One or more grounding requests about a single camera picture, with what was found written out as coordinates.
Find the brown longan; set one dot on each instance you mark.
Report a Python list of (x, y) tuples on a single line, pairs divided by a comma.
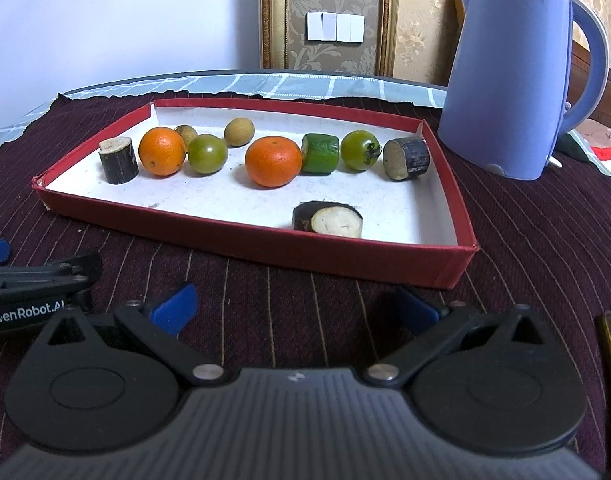
[(240, 132), (188, 132)]

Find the green tomato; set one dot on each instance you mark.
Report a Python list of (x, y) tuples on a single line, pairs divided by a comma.
[(360, 150), (208, 153)]

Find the gold wall frame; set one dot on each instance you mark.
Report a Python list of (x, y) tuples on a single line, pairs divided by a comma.
[(273, 20)]

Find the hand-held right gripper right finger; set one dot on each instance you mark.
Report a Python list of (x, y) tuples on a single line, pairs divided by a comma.
[(415, 310)]

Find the red white striped cloth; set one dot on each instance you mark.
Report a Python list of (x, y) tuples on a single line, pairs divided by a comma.
[(610, 155)]

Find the blue electric kettle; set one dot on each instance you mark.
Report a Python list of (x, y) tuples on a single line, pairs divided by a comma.
[(505, 85)]

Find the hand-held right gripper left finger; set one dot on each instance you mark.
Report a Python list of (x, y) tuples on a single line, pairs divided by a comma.
[(178, 307)]

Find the orange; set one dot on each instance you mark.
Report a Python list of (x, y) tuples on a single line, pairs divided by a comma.
[(274, 161), (161, 151)]

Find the white wall switch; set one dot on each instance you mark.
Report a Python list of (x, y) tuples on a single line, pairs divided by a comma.
[(335, 27)]

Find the green cucumber piece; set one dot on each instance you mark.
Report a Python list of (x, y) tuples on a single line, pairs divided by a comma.
[(320, 153)]

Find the dark striped cloth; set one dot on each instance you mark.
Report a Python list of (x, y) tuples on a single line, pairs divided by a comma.
[(510, 240)]

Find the dark sugarcane piece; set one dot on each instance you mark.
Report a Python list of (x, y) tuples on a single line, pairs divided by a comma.
[(408, 158), (117, 160), (330, 220)]

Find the red cardboard tray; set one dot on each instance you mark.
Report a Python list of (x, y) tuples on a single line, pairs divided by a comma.
[(225, 200)]

